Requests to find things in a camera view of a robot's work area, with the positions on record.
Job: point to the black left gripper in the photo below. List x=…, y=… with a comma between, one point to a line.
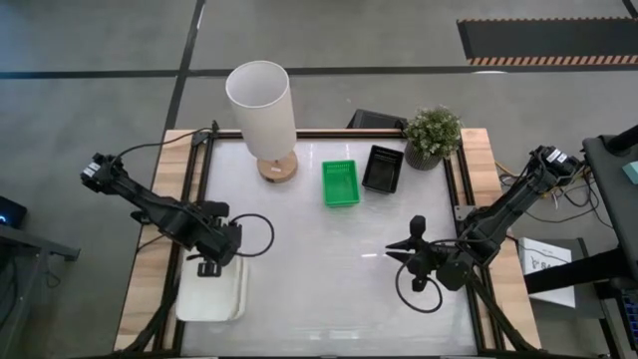
x=219, y=242

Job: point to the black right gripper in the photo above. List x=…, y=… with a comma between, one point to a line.
x=428, y=256

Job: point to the black slotted plastic basket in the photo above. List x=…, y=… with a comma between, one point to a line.
x=383, y=172

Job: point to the green slotted plastic basket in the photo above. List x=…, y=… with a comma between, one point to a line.
x=340, y=184

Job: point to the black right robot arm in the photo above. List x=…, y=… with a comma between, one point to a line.
x=503, y=214

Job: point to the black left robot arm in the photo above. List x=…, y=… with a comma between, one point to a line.
x=149, y=204

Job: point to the wooden table side board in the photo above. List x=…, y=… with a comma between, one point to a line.
x=137, y=299
x=473, y=142

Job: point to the small potted green plant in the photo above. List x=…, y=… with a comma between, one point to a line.
x=432, y=132

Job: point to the black flat monitor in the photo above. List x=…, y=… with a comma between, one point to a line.
x=374, y=120

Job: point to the white printed cardboard box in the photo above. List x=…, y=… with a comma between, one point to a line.
x=548, y=279

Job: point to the grey metal stand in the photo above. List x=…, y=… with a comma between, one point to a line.
x=35, y=244

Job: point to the white shade wooden base lamp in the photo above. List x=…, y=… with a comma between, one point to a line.
x=261, y=109

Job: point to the black metal bar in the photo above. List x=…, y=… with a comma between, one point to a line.
x=573, y=271

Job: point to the dark device with blue light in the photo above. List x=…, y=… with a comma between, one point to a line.
x=11, y=213

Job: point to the black side table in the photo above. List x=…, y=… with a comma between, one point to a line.
x=615, y=199

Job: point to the teal small box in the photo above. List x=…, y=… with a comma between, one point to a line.
x=632, y=172

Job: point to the black hazard striped mat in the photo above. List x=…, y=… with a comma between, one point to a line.
x=548, y=40

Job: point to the black aluminium table frame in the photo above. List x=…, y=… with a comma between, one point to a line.
x=324, y=133

